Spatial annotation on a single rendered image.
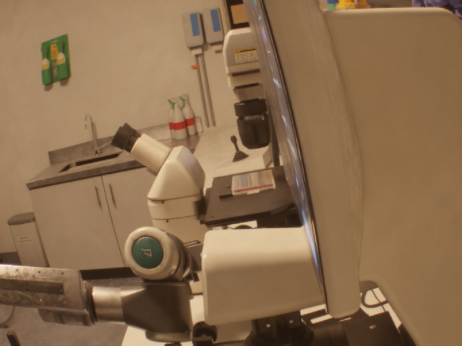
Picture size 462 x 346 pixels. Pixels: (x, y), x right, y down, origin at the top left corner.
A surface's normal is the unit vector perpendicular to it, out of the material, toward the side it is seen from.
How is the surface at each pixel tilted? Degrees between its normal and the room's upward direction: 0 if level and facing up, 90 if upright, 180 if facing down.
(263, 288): 82
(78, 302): 51
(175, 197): 90
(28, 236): 90
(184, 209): 90
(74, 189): 90
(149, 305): 66
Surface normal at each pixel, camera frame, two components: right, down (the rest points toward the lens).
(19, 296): 0.11, -0.50
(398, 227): 0.00, 0.19
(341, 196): 0.25, 0.13
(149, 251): -0.09, -0.24
